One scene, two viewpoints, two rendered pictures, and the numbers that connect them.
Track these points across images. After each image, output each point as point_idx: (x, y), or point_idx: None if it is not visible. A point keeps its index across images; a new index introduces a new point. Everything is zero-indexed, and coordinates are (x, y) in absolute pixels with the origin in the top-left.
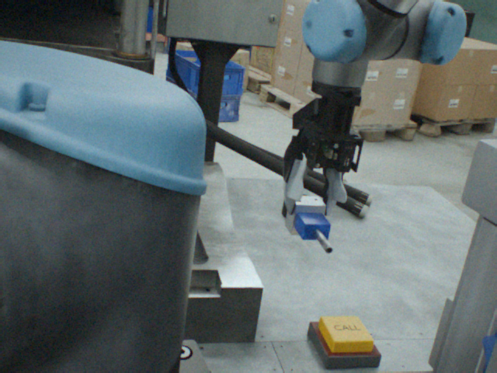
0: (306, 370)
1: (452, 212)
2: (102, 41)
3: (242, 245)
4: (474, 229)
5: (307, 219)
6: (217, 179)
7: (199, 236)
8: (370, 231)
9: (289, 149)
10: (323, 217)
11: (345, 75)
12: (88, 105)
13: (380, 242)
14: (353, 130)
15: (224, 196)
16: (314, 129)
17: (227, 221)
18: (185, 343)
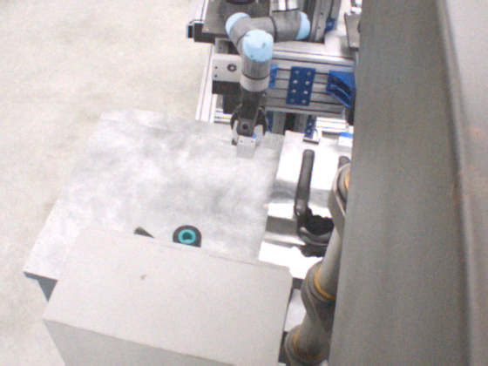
0: (267, 134)
1: (52, 227)
2: None
3: (280, 159)
4: (64, 205)
5: (254, 135)
6: (277, 195)
7: (300, 171)
8: (147, 216)
9: (267, 120)
10: (242, 136)
11: None
12: None
13: (152, 203)
14: (240, 96)
15: (275, 189)
16: (263, 98)
17: (278, 181)
18: (352, 45)
